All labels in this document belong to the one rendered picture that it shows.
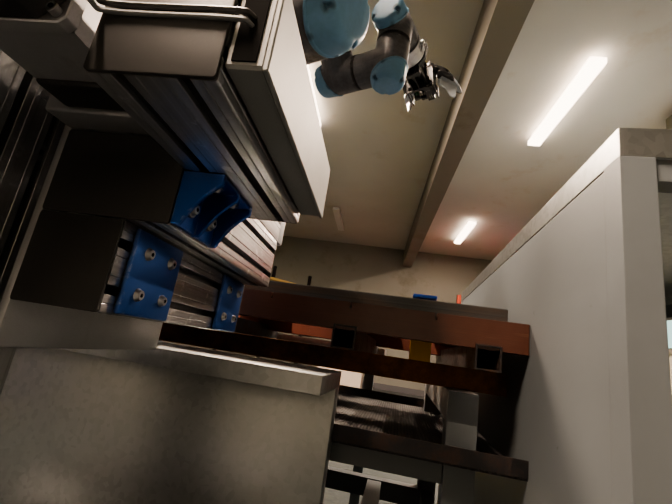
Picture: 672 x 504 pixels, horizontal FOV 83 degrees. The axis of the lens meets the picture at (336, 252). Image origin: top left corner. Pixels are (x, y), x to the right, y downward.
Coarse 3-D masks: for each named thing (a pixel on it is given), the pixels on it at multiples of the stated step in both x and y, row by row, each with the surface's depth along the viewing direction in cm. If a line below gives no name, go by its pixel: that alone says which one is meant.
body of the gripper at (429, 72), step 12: (420, 60) 91; (408, 72) 92; (420, 72) 92; (432, 72) 96; (408, 84) 99; (420, 84) 96; (432, 84) 95; (408, 96) 99; (420, 96) 101; (432, 96) 99
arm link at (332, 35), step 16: (304, 0) 51; (320, 0) 50; (336, 0) 51; (352, 0) 54; (304, 16) 52; (320, 16) 51; (336, 16) 52; (352, 16) 54; (368, 16) 58; (304, 32) 54; (320, 32) 53; (336, 32) 53; (352, 32) 55; (304, 48) 56; (320, 48) 56; (336, 48) 56; (352, 48) 57
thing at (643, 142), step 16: (624, 128) 48; (640, 128) 48; (608, 144) 51; (624, 144) 48; (640, 144) 48; (656, 144) 47; (592, 160) 55; (608, 160) 50; (576, 176) 60; (592, 176) 55; (560, 192) 66; (576, 192) 59; (544, 208) 73; (560, 208) 65; (528, 224) 83; (544, 224) 73; (512, 240) 94; (528, 240) 82; (496, 256) 110
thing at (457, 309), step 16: (256, 288) 91; (272, 288) 90; (288, 288) 90; (304, 288) 89; (320, 288) 88; (384, 304) 85; (400, 304) 85; (416, 304) 84; (432, 304) 83; (448, 304) 83; (496, 320) 80
